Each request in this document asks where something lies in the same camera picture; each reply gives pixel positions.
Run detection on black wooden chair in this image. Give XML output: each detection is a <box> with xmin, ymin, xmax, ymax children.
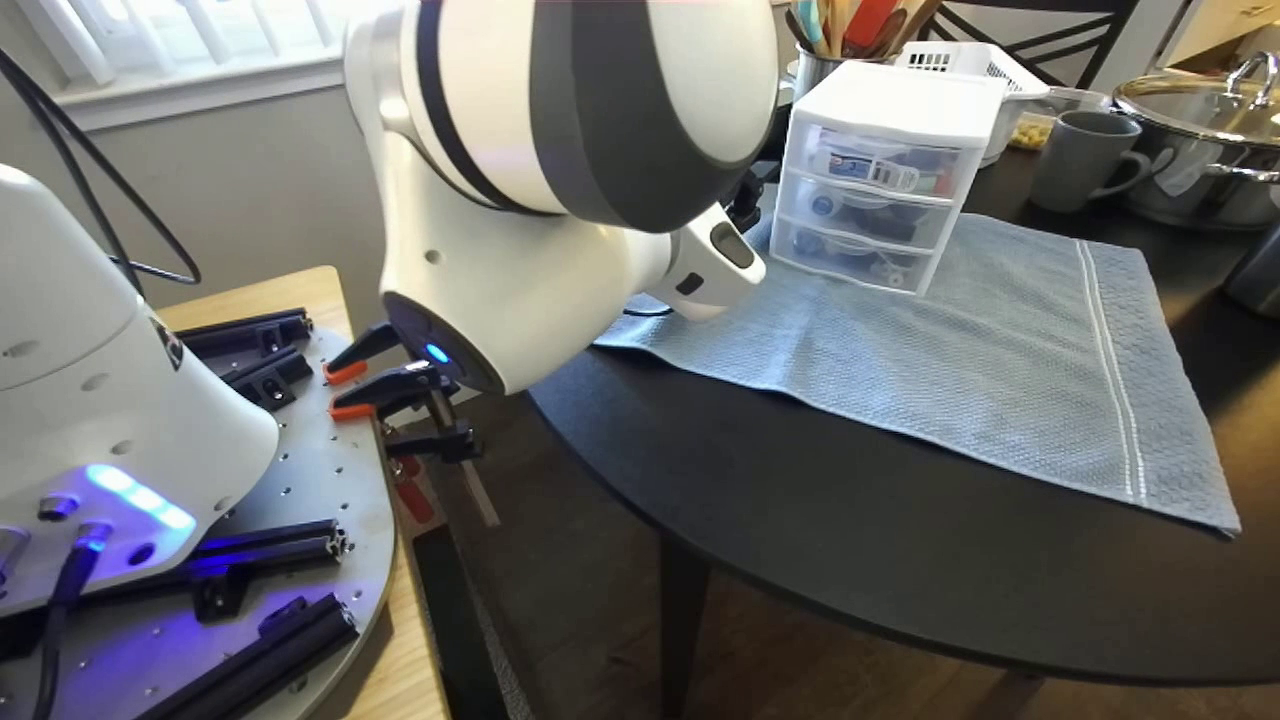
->
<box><xmin>924</xmin><ymin>0</ymin><xmax>1143</xmax><ymax>91</ymax></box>

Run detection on metal utensil holder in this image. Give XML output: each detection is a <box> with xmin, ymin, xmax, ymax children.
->
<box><xmin>791</xmin><ymin>47</ymin><xmax>849</xmax><ymax>94</ymax></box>

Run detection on clear drawer with label pack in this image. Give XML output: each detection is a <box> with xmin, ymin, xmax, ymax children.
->
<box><xmin>786</xmin><ymin>115</ymin><xmax>988</xmax><ymax>205</ymax></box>

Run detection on black extrusion bracket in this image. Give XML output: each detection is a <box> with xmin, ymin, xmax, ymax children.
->
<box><xmin>174</xmin><ymin>308</ymin><xmax>321</xmax><ymax>417</ymax></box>

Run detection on stainless steel pot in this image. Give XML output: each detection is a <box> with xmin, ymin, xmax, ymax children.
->
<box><xmin>1114</xmin><ymin>64</ymin><xmax>1280</xmax><ymax>233</ymax></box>

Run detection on wooden spatula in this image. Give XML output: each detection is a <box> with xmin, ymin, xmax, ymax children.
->
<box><xmin>887</xmin><ymin>0</ymin><xmax>944</xmax><ymax>56</ymax></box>

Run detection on dark grey mug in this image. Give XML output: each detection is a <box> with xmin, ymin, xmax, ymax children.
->
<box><xmin>1027</xmin><ymin>108</ymin><xmax>1154</xmax><ymax>214</ymax></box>

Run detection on plugged base cable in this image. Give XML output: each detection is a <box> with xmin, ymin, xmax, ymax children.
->
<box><xmin>29</xmin><ymin>520</ymin><xmax>108</xmax><ymax>720</ymax></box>

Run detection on white labelled bottle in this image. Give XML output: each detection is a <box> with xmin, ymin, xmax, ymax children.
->
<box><xmin>812</xmin><ymin>136</ymin><xmax>940</xmax><ymax>195</ymax></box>

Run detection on white window blinds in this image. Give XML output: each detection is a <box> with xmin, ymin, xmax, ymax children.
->
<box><xmin>0</xmin><ymin>0</ymin><xmax>359</xmax><ymax>81</ymax></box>

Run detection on teal spatula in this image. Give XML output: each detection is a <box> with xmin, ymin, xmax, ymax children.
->
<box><xmin>783</xmin><ymin>4</ymin><xmax>823</xmax><ymax>56</ymax></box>

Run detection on blue grey towel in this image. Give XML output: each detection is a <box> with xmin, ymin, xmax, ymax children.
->
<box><xmin>591</xmin><ymin>205</ymin><xmax>1246</xmax><ymax>539</ymax></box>

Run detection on glass pot lid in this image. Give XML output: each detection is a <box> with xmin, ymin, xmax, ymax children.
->
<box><xmin>1114</xmin><ymin>44</ymin><xmax>1280</xmax><ymax>142</ymax></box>

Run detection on white window sill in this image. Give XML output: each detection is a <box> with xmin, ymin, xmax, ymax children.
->
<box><xmin>50</xmin><ymin>53</ymin><xmax>356</xmax><ymax>136</ymax></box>

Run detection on wooden spoon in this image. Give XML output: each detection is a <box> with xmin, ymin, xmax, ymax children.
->
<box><xmin>812</xmin><ymin>0</ymin><xmax>855</xmax><ymax>60</ymax></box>

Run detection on black orange bar clamp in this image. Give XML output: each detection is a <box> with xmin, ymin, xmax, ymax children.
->
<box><xmin>329</xmin><ymin>351</ymin><xmax>509</xmax><ymax>532</ymax></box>
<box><xmin>321</xmin><ymin>314</ymin><xmax>406</xmax><ymax>391</ymax></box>

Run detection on black aluminium extrusion bar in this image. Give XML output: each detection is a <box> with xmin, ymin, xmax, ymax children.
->
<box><xmin>116</xmin><ymin>514</ymin><xmax>353</xmax><ymax>625</ymax></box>
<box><xmin>133</xmin><ymin>592</ymin><xmax>365</xmax><ymax>720</ymax></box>

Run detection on grey robot mounting plate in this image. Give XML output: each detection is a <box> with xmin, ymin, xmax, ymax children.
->
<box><xmin>0</xmin><ymin>325</ymin><xmax>399</xmax><ymax>720</ymax></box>

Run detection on red spatula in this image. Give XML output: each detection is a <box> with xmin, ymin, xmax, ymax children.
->
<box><xmin>841</xmin><ymin>0</ymin><xmax>906</xmax><ymax>60</ymax></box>

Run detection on clear drawer with dark items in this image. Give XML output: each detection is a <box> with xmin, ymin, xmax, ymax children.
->
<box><xmin>766</xmin><ymin>214</ymin><xmax>947</xmax><ymax>301</ymax></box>

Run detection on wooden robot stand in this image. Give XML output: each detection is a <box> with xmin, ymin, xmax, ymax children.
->
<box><xmin>157</xmin><ymin>258</ymin><xmax>451</xmax><ymax>720</ymax></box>

